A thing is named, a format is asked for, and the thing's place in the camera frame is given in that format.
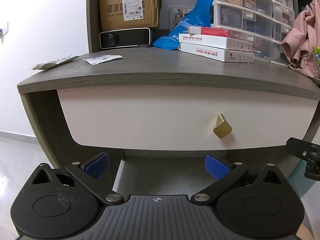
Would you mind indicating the blue plastic bag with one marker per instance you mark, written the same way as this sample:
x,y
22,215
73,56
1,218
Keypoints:
x,y
187,27

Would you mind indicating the white flat box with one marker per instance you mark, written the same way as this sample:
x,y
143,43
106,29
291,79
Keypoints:
x,y
207,52
212,41

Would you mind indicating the brown cardboard box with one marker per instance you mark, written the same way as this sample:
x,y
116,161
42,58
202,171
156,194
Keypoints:
x,y
117,2

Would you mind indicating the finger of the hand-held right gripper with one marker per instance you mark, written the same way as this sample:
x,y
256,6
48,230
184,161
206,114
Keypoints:
x,y
297,148

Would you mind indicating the printed picture card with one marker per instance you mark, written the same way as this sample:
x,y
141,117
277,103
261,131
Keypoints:
x,y
177,15

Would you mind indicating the red box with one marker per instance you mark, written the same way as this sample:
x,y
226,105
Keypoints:
x,y
212,31

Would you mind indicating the acrylic cartoon figure stand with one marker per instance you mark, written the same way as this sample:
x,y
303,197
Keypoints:
x,y
317,55

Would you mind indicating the white torn packet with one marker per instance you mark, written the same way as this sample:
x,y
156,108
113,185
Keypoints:
x,y
101,59

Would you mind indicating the brass drawer knob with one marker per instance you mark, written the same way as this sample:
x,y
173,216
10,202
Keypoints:
x,y
222,127

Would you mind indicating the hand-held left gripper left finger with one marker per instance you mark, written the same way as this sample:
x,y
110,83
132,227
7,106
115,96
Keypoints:
x,y
98,166

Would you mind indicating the teal cabinet panel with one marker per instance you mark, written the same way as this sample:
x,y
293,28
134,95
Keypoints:
x,y
298,185

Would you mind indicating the white drawer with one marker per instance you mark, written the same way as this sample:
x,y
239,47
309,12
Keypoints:
x,y
140,120

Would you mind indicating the grey wooden desk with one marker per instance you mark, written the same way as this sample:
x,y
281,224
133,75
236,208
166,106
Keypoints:
x,y
155,78

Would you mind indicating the pink cloth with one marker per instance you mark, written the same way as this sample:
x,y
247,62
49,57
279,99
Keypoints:
x,y
305,37

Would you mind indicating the narrow clear drawer organizer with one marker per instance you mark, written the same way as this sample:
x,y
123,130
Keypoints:
x,y
282,12

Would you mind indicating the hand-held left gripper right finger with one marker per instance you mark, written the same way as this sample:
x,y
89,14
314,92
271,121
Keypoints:
x,y
216,167

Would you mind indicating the wide clear drawer organizer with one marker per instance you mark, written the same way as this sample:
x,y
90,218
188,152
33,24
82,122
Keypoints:
x,y
240,10

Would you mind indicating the white wall hook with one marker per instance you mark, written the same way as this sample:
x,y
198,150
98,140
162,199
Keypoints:
x,y
3,31

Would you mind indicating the grey foil packet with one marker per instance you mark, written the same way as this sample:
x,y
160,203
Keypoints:
x,y
53,63

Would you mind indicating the black and white projector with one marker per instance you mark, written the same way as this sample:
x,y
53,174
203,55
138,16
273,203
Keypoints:
x,y
125,37

